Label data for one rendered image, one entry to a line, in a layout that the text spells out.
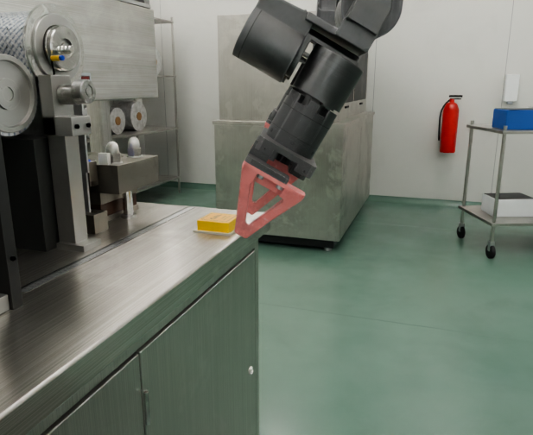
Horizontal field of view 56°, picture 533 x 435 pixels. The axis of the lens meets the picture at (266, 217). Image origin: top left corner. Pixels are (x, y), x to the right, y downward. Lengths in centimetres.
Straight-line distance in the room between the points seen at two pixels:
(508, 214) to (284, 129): 355
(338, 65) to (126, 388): 52
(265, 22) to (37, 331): 45
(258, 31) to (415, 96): 478
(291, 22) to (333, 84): 7
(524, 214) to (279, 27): 363
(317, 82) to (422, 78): 476
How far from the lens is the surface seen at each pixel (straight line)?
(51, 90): 93
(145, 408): 83
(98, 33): 166
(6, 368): 62
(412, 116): 528
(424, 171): 533
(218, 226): 101
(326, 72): 52
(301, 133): 52
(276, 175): 48
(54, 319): 71
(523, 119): 382
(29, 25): 96
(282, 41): 52
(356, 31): 51
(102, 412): 73
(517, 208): 403
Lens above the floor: 119
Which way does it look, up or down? 15 degrees down
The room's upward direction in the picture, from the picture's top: straight up
